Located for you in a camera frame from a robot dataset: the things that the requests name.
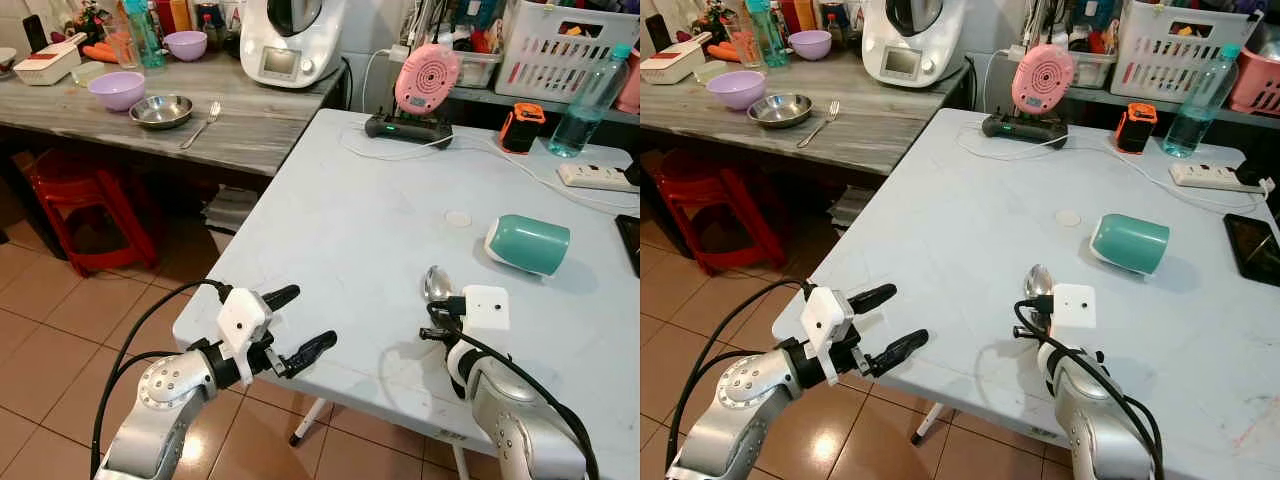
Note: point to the steel spoon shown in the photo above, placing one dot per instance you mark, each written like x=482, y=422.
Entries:
x=1038, y=282
x=437, y=283

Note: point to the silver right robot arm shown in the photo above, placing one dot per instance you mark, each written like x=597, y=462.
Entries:
x=1090, y=420
x=510, y=420

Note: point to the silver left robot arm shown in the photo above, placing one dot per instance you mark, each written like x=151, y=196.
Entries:
x=165, y=390
x=745, y=390

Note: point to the stack of white trays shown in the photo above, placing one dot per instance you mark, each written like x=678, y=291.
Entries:
x=855, y=208
x=232, y=210

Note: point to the white folding table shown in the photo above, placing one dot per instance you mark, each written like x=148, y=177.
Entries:
x=1000, y=240
x=380, y=260

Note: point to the grey wooden counter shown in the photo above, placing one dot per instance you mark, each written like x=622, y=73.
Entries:
x=880, y=120
x=255, y=120

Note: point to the steel fork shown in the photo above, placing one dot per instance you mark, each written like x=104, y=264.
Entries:
x=203, y=124
x=821, y=122

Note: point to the red plastic stool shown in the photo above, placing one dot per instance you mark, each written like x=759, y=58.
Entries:
x=75, y=195
x=705, y=195

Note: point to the black charger base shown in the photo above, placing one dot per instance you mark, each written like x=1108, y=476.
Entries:
x=405, y=130
x=1022, y=129

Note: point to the steel bowl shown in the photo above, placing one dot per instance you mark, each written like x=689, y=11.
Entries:
x=161, y=112
x=780, y=110

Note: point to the white kitchen food processor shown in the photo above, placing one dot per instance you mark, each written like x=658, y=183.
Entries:
x=290, y=55
x=910, y=55

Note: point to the teal cup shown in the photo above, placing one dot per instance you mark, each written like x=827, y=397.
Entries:
x=1131, y=243
x=530, y=244

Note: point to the black phone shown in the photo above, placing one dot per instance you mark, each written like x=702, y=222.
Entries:
x=1255, y=248
x=630, y=245

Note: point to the large purple bowl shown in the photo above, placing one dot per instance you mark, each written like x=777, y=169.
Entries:
x=736, y=90
x=116, y=90

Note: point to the small purple bowl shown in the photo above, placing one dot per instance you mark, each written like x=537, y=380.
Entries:
x=810, y=45
x=185, y=45

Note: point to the pink round fan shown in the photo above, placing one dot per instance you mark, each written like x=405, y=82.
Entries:
x=1043, y=78
x=427, y=78

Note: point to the green plastic bottle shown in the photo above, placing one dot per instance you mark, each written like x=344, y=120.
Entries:
x=768, y=38
x=146, y=38

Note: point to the orange carrot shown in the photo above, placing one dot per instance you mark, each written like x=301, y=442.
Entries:
x=722, y=52
x=100, y=53

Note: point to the orange and black device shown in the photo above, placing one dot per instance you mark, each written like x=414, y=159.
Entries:
x=1136, y=128
x=522, y=128

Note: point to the clear plastic container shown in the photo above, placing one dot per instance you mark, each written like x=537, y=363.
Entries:
x=1092, y=70
x=478, y=70

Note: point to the white power strip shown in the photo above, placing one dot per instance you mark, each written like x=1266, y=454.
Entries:
x=595, y=177
x=1210, y=177

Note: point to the white and red slicer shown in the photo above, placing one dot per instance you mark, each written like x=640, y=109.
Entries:
x=675, y=62
x=48, y=62

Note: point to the pink plastic basket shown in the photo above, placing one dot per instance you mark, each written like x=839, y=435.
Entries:
x=631, y=90
x=1258, y=85

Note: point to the clear plastic water bottle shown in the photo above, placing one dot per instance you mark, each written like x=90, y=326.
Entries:
x=1198, y=110
x=585, y=110

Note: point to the white plastic laundry basket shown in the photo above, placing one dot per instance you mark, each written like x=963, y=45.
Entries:
x=1180, y=60
x=565, y=60

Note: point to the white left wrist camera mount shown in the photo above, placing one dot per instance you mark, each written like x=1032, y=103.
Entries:
x=826, y=318
x=243, y=318

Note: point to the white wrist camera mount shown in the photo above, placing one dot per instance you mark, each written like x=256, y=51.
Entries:
x=1074, y=307
x=243, y=318
x=826, y=318
x=487, y=308

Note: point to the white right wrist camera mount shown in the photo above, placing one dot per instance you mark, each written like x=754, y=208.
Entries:
x=487, y=308
x=1074, y=307

